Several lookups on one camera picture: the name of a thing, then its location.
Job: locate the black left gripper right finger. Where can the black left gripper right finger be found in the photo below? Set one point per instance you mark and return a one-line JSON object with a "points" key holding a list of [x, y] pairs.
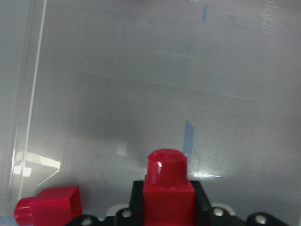
{"points": [[202, 205]]}

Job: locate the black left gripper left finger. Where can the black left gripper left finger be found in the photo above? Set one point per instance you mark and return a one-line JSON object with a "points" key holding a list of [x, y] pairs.
{"points": [[136, 203]]}

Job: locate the red block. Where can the red block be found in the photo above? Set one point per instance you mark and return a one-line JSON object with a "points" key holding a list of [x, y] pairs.
{"points": [[51, 207], [168, 195]]}

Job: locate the clear plastic storage box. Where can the clear plastic storage box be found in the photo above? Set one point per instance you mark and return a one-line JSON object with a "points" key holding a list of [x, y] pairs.
{"points": [[89, 88]]}

